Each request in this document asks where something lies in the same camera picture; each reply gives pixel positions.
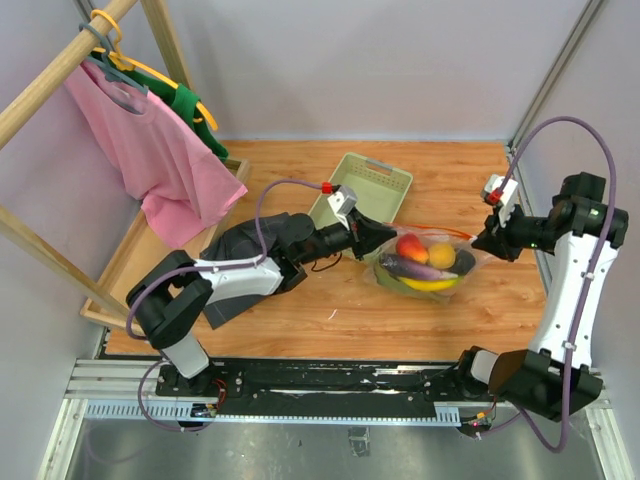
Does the yellow fake banana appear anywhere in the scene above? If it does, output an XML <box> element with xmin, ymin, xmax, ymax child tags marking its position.
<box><xmin>398</xmin><ymin>277</ymin><xmax>462</xmax><ymax>293</ymax></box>

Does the green fake leafy vegetable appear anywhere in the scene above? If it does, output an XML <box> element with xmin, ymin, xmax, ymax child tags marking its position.
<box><xmin>373</xmin><ymin>263</ymin><xmax>449</xmax><ymax>303</ymax></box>

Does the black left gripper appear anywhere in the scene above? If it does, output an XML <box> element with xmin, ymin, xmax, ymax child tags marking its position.
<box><xmin>299</xmin><ymin>207</ymin><xmax>397</xmax><ymax>265</ymax></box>

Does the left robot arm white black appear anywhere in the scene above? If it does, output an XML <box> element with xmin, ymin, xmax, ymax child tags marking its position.
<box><xmin>126</xmin><ymin>209</ymin><xmax>396</xmax><ymax>396</ymax></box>

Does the green t-shirt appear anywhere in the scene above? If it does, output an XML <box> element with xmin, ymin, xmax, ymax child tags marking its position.
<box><xmin>127</xmin><ymin>71</ymin><xmax>229</xmax><ymax>162</ymax></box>

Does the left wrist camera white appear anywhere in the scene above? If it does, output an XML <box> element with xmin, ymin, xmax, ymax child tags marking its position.
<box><xmin>321</xmin><ymin>182</ymin><xmax>357</xmax><ymax>230</ymax></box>

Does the purple fake eggplant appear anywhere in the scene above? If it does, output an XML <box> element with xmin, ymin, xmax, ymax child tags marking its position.
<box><xmin>377</xmin><ymin>254</ymin><xmax>458</xmax><ymax>280</ymax></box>

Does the grey clothes hanger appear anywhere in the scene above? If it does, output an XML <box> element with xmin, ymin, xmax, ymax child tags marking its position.
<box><xmin>78</xmin><ymin>22</ymin><xmax>148</xmax><ymax>97</ymax></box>

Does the dark grey checked cloth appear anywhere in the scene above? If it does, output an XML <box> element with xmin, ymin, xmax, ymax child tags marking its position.
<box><xmin>197</xmin><ymin>211</ymin><xmax>296</xmax><ymax>330</ymax></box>

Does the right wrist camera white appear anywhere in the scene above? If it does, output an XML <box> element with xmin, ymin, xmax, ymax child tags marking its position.
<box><xmin>481</xmin><ymin>174</ymin><xmax>518</xmax><ymax>227</ymax></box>

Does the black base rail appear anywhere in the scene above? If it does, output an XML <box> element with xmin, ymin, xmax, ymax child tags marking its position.
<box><xmin>94</xmin><ymin>352</ymin><xmax>516</xmax><ymax>431</ymax></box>

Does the light green plastic basket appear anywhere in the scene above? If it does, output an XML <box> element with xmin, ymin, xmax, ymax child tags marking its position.
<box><xmin>330</xmin><ymin>152</ymin><xmax>413</xmax><ymax>223</ymax></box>

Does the pink t-shirt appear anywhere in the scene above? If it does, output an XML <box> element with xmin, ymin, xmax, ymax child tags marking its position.
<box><xmin>65</xmin><ymin>61</ymin><xmax>247</xmax><ymax>249</ymax></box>

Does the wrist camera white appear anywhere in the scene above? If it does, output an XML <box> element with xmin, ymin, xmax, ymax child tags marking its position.
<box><xmin>321</xmin><ymin>182</ymin><xmax>357</xmax><ymax>230</ymax></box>
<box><xmin>481</xmin><ymin>174</ymin><xmax>518</xmax><ymax>227</ymax></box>

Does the yellow fake orange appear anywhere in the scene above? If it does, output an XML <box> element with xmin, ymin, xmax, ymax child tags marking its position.
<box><xmin>428</xmin><ymin>243</ymin><xmax>457</xmax><ymax>270</ymax></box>

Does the dark fake avocado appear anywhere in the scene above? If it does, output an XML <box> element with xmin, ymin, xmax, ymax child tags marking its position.
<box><xmin>446</xmin><ymin>249</ymin><xmax>476</xmax><ymax>276</ymax></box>

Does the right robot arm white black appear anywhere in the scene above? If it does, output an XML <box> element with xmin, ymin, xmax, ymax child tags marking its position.
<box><xmin>452</xmin><ymin>172</ymin><xmax>628</xmax><ymax>422</ymax></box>

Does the wooden clothes rack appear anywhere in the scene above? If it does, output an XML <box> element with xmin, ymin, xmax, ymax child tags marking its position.
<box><xmin>0</xmin><ymin>0</ymin><xmax>251</xmax><ymax>337</ymax></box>

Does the yellow clothes hanger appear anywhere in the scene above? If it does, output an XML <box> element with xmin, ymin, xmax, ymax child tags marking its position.
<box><xmin>89</xmin><ymin>8</ymin><xmax>220</xmax><ymax>132</ymax></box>

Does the clear zip top bag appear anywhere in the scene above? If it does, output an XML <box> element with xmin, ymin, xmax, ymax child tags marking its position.
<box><xmin>364</xmin><ymin>224</ymin><xmax>491</xmax><ymax>303</ymax></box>

